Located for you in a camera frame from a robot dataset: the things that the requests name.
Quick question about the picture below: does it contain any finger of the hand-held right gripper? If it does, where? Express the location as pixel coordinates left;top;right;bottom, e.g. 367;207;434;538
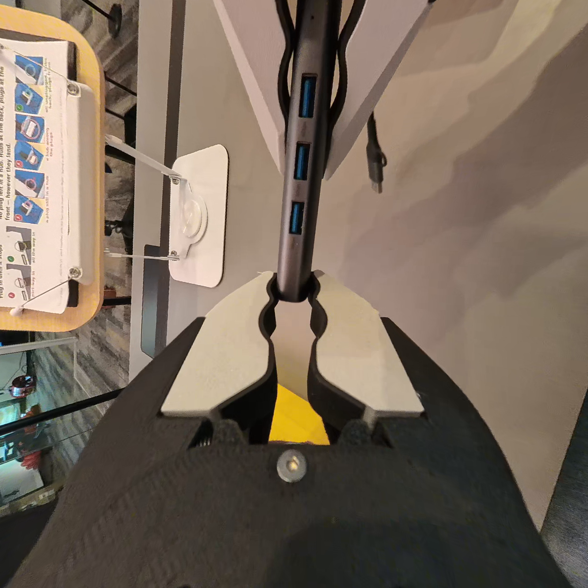
322;0;437;181
213;0;297;174

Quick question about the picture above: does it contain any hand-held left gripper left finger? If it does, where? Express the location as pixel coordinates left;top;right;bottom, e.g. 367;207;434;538
161;271;279;444

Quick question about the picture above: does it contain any yellow plastic bin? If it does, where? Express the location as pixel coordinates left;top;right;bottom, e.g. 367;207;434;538
269;383;331;446

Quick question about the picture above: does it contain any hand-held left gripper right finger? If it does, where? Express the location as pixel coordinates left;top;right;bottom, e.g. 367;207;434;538
307;270;425;444

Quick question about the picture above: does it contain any printed instruction sheet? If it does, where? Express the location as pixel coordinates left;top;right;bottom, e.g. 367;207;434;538
0;39;76;315

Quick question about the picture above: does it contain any grey round usb hub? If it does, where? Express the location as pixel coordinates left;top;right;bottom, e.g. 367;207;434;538
275;0;343;302

